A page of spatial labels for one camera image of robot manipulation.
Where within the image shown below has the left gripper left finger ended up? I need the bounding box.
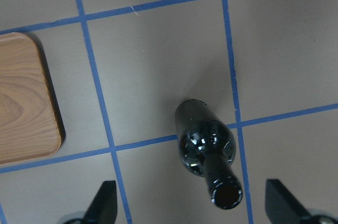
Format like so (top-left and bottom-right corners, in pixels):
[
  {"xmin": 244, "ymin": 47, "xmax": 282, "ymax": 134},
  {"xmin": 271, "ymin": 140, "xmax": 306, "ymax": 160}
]
[{"xmin": 83, "ymin": 181, "xmax": 118, "ymax": 224}]

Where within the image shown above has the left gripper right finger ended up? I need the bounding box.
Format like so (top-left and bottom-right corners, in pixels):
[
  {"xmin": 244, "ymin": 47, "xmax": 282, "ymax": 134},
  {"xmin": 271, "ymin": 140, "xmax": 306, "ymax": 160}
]
[{"xmin": 265, "ymin": 179, "xmax": 312, "ymax": 224}]

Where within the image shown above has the dark wine bottle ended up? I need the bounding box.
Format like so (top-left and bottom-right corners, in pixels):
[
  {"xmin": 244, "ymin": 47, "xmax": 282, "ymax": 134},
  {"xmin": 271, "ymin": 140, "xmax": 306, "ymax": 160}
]
[{"xmin": 175, "ymin": 99, "xmax": 243, "ymax": 210}]

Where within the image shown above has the wooden tray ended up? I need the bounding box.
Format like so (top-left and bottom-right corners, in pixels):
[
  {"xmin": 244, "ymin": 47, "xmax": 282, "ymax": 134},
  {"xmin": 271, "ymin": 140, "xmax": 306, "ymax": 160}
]
[{"xmin": 1, "ymin": 32, "xmax": 65, "ymax": 165}]

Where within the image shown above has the brown paper table mat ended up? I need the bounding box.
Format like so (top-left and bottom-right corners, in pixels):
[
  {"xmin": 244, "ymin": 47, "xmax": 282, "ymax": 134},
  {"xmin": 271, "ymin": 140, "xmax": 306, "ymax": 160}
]
[{"xmin": 1, "ymin": 0, "xmax": 337, "ymax": 223}]

